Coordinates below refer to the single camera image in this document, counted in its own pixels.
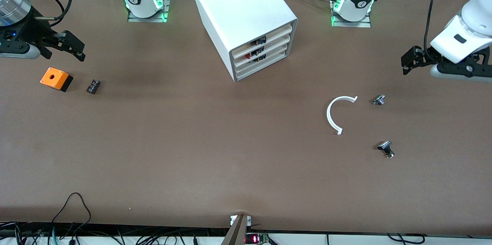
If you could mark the black blue stored button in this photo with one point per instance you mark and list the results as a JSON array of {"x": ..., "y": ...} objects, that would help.
[{"x": 260, "y": 40}]

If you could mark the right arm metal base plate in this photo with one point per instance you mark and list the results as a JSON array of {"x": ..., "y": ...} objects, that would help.
[{"x": 165, "y": 2}]

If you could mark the small black contact block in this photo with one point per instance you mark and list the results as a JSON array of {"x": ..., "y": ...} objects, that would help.
[{"x": 93, "y": 86}]

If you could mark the grey camera mounting post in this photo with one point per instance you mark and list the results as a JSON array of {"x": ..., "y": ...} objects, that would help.
[{"x": 236, "y": 233}]

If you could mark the white drawer cabinet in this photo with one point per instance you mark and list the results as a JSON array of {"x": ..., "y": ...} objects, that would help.
[{"x": 238, "y": 2}]

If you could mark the orange button box black base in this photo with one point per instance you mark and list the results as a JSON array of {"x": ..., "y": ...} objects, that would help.
[{"x": 54, "y": 77}]

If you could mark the black head selector switch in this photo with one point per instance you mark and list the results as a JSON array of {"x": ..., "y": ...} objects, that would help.
[{"x": 385, "y": 147}]

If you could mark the highest cream cabinet drawer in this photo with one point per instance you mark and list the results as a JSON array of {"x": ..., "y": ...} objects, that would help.
[{"x": 276, "y": 35}]

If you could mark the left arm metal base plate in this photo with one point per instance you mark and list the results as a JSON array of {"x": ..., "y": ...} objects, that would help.
[{"x": 351, "y": 24}]

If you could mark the silver knob switch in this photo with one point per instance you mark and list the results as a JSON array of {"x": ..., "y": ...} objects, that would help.
[{"x": 378, "y": 100}]

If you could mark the middle cream cabinet drawer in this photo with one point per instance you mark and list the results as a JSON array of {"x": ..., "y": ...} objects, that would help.
[{"x": 276, "y": 45}]

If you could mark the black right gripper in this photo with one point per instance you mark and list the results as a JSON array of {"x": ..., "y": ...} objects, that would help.
[{"x": 36, "y": 31}]

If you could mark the white curved plastic strip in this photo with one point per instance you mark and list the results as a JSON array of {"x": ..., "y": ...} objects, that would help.
[{"x": 329, "y": 116}]

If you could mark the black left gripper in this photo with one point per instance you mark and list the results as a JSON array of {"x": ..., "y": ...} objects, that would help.
[{"x": 422, "y": 57}]

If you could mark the lowest cream cabinet drawer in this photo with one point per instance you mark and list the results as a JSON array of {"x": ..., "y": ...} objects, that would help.
[{"x": 276, "y": 55}]

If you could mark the red stored push button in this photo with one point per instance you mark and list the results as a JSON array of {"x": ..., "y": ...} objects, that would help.
[{"x": 256, "y": 51}]

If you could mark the device with red display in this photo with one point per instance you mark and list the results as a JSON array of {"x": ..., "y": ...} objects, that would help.
[{"x": 255, "y": 239}]

